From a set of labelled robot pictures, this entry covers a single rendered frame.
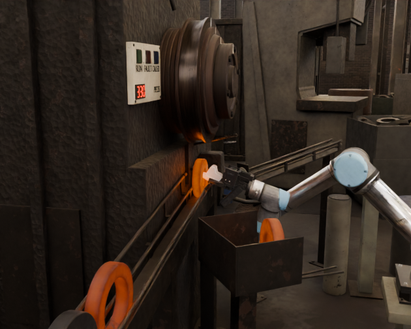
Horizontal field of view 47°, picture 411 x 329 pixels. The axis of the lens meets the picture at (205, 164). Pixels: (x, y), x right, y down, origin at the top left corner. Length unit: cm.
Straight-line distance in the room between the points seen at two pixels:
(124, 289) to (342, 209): 155
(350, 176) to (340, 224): 81
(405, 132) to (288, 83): 120
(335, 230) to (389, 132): 147
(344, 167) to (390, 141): 213
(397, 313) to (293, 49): 302
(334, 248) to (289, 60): 234
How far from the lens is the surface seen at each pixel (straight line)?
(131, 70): 141
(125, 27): 142
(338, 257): 256
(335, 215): 248
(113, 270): 104
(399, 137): 385
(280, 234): 130
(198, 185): 181
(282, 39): 450
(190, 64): 162
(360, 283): 267
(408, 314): 192
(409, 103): 609
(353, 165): 170
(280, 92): 449
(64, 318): 92
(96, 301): 101
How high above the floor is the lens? 117
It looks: 12 degrees down
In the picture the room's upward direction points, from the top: straight up
